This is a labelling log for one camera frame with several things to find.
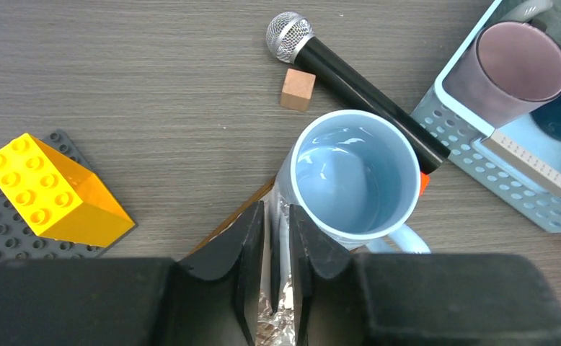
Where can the grey mug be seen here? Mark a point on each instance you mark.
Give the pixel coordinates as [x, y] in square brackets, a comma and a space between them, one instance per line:
[545, 15]

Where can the light blue plastic basket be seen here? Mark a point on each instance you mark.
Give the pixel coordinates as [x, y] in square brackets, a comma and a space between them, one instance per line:
[518, 162]

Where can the grey building baseplate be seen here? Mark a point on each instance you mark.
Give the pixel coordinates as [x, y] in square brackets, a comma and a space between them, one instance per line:
[18, 241]

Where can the clear acrylic toothbrush holder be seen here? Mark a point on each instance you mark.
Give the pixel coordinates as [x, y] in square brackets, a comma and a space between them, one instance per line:
[275, 319]

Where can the brown wooden oval tray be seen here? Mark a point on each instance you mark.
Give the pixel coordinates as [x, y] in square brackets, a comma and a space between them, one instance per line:
[258, 195]

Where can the red orange block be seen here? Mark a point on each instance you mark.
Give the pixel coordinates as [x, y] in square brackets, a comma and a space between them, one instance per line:
[424, 181]

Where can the mauve mug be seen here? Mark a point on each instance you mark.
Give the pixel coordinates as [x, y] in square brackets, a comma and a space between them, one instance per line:
[511, 69]

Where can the black microphone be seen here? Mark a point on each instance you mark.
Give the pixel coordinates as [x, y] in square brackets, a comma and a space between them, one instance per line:
[291, 39]

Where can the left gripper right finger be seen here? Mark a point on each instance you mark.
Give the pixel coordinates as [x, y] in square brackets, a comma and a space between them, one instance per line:
[341, 298]

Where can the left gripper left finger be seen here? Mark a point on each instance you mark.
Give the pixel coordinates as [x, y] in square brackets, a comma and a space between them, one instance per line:
[208, 298]

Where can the yellow building brick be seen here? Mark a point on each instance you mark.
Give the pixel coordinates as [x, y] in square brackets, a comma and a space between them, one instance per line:
[57, 197]

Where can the light blue mug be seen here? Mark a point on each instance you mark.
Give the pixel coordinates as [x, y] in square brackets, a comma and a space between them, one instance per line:
[357, 177]

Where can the small wooden cube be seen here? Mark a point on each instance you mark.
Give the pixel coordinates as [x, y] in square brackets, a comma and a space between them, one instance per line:
[297, 89]

